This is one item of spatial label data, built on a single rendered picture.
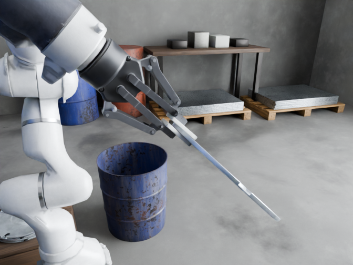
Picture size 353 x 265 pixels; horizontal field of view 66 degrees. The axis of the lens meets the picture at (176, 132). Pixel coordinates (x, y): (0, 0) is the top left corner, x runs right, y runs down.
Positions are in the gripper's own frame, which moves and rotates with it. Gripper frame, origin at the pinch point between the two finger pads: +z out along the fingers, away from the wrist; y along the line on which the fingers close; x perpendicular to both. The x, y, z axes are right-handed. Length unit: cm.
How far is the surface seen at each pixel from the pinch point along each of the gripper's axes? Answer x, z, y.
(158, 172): 80, 58, -27
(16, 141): 267, 21, -130
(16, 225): 73, 14, -83
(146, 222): 78, 75, -56
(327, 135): 149, 249, 100
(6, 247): 63, 13, -87
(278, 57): 321, 256, 193
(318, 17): 313, 258, 282
